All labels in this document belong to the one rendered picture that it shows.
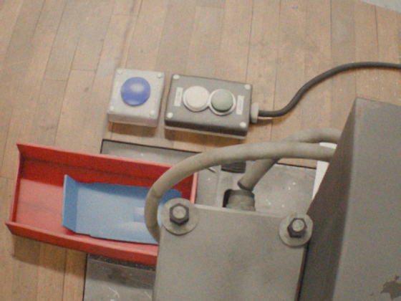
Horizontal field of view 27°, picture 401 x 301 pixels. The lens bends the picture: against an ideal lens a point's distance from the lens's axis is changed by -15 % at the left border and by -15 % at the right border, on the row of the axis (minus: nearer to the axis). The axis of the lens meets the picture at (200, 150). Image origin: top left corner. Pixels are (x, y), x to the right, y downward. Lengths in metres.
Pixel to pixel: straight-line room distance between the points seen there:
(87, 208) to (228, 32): 0.32
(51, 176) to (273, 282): 0.70
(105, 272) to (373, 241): 0.79
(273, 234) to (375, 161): 0.15
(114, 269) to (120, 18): 0.37
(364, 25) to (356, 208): 0.93
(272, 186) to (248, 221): 0.65
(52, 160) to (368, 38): 0.51
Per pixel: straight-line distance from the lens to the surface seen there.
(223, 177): 1.12
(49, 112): 1.24
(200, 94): 1.20
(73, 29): 1.30
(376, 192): 0.41
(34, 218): 1.19
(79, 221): 1.18
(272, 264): 0.54
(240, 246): 0.54
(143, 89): 1.20
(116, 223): 1.17
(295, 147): 0.55
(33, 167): 1.21
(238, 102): 1.20
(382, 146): 0.42
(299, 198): 1.20
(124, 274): 1.16
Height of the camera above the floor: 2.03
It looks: 70 degrees down
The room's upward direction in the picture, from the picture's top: 4 degrees clockwise
